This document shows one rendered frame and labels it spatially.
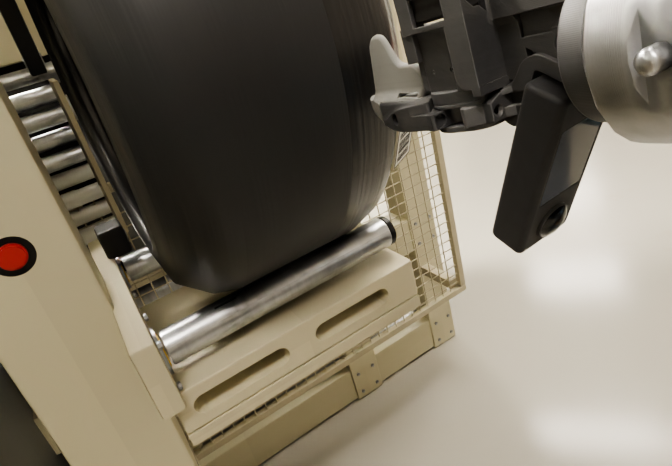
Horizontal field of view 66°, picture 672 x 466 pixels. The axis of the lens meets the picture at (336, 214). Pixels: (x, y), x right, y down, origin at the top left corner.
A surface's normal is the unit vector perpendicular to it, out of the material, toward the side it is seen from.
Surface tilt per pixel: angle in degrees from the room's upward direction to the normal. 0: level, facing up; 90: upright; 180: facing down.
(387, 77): 90
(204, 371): 0
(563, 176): 113
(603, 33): 70
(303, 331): 90
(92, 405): 90
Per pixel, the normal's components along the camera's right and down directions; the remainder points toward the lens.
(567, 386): -0.24, -0.88
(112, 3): -0.26, 0.24
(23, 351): 0.51, 0.25
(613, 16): -0.89, 0.11
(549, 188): 0.58, 0.56
